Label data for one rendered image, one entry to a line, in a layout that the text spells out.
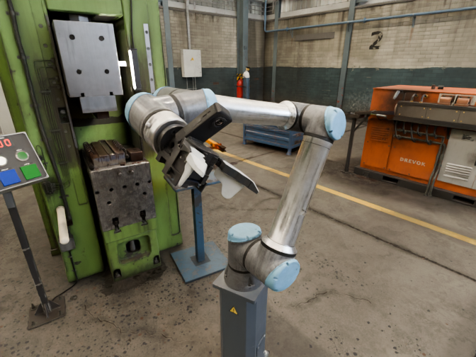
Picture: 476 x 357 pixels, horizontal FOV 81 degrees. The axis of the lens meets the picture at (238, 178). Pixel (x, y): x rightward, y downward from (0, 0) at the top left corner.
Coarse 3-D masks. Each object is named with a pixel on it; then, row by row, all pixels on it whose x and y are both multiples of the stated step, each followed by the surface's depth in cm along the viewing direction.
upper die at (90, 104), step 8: (88, 96) 168; (96, 96) 170; (104, 96) 172; (112, 96) 175; (80, 104) 170; (88, 104) 169; (96, 104) 171; (104, 104) 174; (112, 104) 176; (88, 112) 170
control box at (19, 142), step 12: (24, 132) 154; (0, 144) 144; (12, 144) 148; (24, 144) 152; (0, 156) 143; (12, 156) 147; (36, 156) 155; (0, 168) 141; (12, 168) 145; (24, 180) 147; (36, 180) 152; (0, 192) 140
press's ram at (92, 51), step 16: (64, 32) 152; (80, 32) 156; (96, 32) 160; (112, 32) 164; (64, 48) 154; (80, 48) 158; (96, 48) 162; (112, 48) 166; (64, 64) 157; (80, 64) 160; (96, 64) 165; (112, 64) 169; (64, 80) 169; (80, 80) 163; (96, 80) 167; (112, 80) 172; (80, 96) 166
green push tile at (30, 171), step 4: (32, 164) 151; (20, 168) 147; (24, 168) 148; (28, 168) 150; (32, 168) 151; (36, 168) 152; (24, 172) 148; (28, 172) 149; (32, 172) 150; (36, 172) 152; (24, 176) 148; (28, 176) 149; (32, 176) 150; (36, 176) 151
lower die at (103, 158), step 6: (90, 144) 211; (96, 144) 208; (102, 144) 204; (108, 144) 204; (114, 144) 207; (90, 150) 197; (96, 150) 194; (102, 150) 194; (114, 150) 190; (120, 150) 193; (90, 156) 189; (96, 156) 185; (102, 156) 183; (108, 156) 185; (114, 156) 187; (120, 156) 189; (96, 162) 182; (102, 162) 184; (108, 162) 186; (114, 162) 188; (120, 162) 190
